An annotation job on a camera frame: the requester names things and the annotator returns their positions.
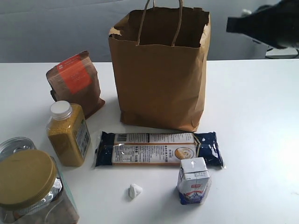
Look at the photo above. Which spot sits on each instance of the white paper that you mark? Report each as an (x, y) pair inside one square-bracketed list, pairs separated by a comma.
[(134, 190)]

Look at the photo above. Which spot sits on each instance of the small white milk carton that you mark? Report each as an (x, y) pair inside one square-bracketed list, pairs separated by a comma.
[(193, 181)]

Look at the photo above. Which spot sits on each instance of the yellow grain plastic bottle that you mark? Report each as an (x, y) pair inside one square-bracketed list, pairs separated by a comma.
[(68, 133)]

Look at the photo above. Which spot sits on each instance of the clear jar with gold lid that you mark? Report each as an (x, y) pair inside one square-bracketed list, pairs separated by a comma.
[(33, 191)]

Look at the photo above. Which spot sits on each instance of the silver pull-tab tin can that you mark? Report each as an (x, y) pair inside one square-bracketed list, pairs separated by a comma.
[(14, 145)]

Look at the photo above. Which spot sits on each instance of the brown pouch with orange label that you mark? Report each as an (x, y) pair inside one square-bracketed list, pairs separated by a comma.
[(76, 80)]

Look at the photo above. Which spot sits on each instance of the brown paper shopping bag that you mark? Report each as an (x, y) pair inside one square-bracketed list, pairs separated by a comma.
[(159, 58)]

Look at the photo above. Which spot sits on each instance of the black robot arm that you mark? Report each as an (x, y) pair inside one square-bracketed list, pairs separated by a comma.
[(274, 25)]

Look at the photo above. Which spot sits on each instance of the white background stand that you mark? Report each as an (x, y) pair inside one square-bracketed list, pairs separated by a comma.
[(292, 52)]

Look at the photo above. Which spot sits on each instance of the blue noodle packet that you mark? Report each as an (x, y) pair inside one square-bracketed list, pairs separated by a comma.
[(159, 149)]

